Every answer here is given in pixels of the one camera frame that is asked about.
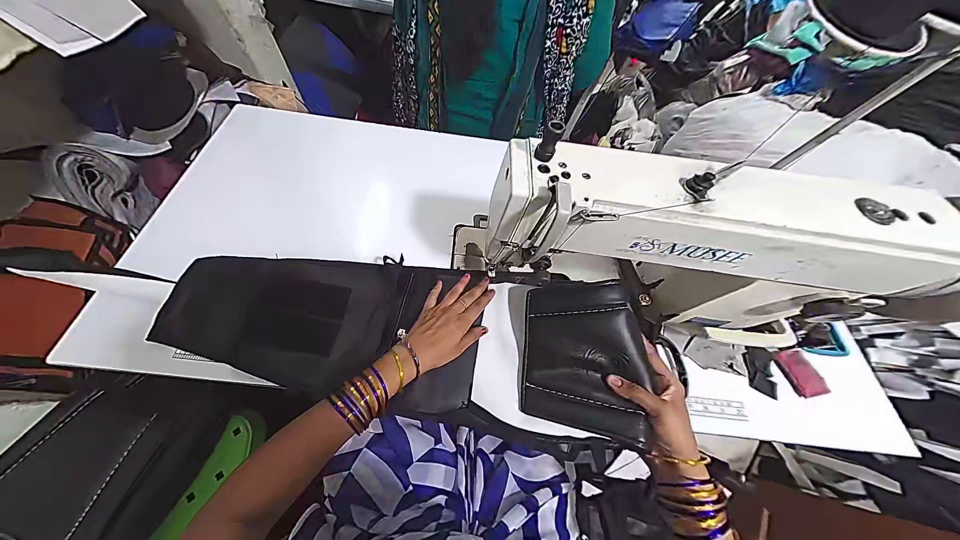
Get person's left hand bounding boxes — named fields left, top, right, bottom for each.
left=395, top=273, right=496, bottom=378

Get person's right hand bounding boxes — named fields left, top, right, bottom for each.
left=606, top=337, right=700, bottom=460

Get black leather panel white stitching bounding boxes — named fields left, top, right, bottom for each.
left=519, top=280, right=663, bottom=453

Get black fabric panel with zipper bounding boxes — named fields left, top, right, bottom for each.
left=146, top=255, right=552, bottom=418

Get person's right forearm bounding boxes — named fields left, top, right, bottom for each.
left=649, top=451, right=740, bottom=540

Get person's left forearm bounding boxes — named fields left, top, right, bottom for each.
left=181, top=341, right=422, bottom=540

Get white triangular scrap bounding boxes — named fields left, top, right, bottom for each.
left=603, top=448, right=653, bottom=482

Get small black fabric scrap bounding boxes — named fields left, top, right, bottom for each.
left=744, top=346, right=780, bottom=400

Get red fabric scrap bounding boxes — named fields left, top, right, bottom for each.
left=771, top=348, right=832, bottom=400

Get person's body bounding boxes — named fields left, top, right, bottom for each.
left=288, top=412, right=657, bottom=540

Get white sewing table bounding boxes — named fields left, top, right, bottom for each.
left=46, top=104, right=922, bottom=459

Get white sewing machine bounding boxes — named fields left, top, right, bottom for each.
left=453, top=120, right=960, bottom=349

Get pile of grey black strips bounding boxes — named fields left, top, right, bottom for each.
left=757, top=313, right=960, bottom=526

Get blue and black bag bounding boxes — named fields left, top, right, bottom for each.
left=273, top=13, right=364, bottom=121

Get large white sack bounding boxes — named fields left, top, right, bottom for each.
left=661, top=88, right=960, bottom=199

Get green plastic piece with holes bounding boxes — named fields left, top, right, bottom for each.
left=149, top=408, right=268, bottom=540

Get pile of mixed scraps, bags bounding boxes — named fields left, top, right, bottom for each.
left=581, top=0, right=849, bottom=155

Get metal thread stand rod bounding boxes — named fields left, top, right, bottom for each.
left=771, top=49, right=960, bottom=171

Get black fabric with white edge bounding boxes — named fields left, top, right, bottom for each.
left=3, top=246, right=177, bottom=285

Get rolled grey fabric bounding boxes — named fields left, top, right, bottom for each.
left=41, top=142, right=161, bottom=231

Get pile of brown leather pieces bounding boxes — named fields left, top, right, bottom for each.
left=0, top=196, right=136, bottom=391

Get large black stitched leather piece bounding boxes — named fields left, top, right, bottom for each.
left=0, top=375, right=245, bottom=540

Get black thread cone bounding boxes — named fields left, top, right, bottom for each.
left=807, top=0, right=931, bottom=60

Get white sheets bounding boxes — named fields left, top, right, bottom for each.
left=0, top=0, right=148, bottom=59

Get teal curved handle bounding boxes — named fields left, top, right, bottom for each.
left=801, top=322, right=852, bottom=358

